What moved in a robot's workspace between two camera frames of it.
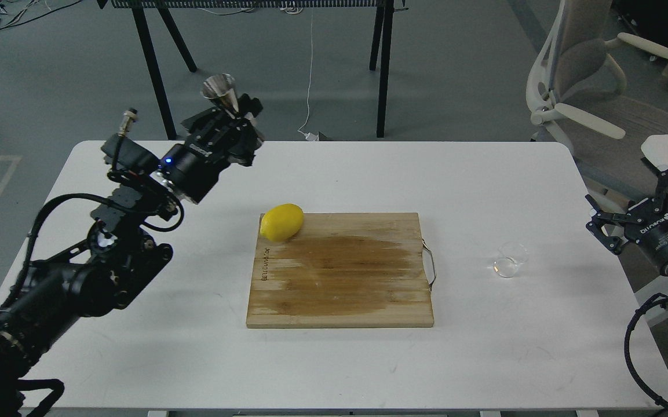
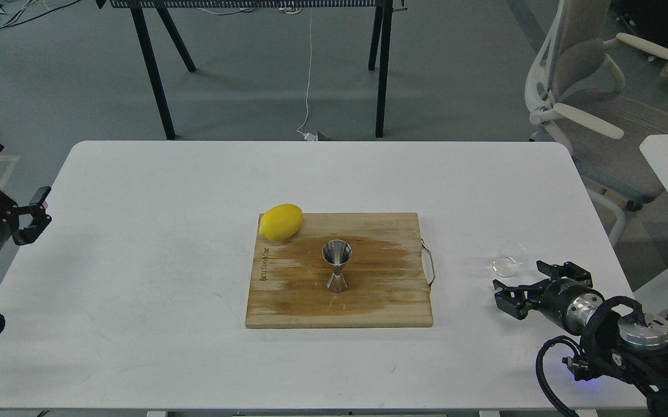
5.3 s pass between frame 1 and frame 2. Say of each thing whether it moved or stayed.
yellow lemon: stayed
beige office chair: stayed
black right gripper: moved
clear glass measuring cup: stayed
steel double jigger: moved
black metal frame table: stayed
